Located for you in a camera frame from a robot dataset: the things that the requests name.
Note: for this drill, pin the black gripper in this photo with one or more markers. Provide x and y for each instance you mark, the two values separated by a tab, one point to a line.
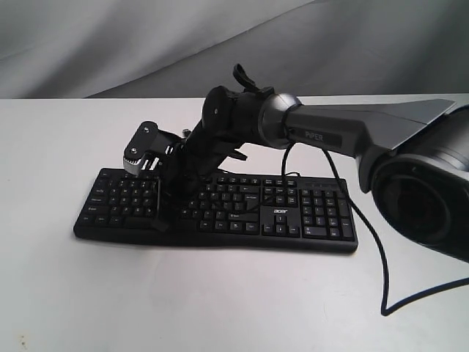
187	163

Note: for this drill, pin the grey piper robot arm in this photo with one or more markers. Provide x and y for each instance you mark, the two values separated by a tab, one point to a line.
412	157

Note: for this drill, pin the black acer keyboard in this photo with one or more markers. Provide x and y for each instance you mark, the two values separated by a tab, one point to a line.
308	214

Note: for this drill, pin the grey backdrop cloth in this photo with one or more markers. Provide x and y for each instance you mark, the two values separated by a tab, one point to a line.
178	49

